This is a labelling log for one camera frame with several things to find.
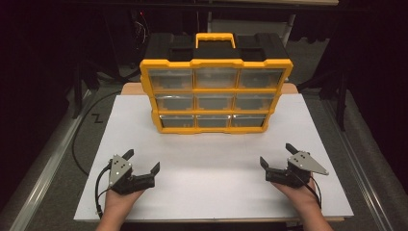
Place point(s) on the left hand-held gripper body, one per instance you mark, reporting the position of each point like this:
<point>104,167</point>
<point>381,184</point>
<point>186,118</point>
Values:
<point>119,170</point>

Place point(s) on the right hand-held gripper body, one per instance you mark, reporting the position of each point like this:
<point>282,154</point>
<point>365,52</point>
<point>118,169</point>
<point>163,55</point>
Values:
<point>303,162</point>

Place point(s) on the person's left hand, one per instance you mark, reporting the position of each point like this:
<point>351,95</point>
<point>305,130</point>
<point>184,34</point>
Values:
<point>117,203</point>

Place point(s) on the person's right hand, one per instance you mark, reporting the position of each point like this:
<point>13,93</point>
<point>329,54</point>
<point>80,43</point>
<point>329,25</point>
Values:
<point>303,197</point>

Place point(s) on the black metal stand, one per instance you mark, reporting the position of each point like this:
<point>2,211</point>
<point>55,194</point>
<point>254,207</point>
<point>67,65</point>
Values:
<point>341,96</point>
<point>78,83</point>

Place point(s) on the set of clear plastic drawers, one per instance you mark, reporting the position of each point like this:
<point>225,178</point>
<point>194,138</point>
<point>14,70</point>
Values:
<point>214,102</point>

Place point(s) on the yellow black drawer organizer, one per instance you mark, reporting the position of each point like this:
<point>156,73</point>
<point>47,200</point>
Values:
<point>214,62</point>

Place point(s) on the white box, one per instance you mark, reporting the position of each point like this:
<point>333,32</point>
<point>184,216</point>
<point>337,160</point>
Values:
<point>247,27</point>

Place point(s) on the metal floor rail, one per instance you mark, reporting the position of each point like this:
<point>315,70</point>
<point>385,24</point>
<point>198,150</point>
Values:
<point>48,170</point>
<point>356,160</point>

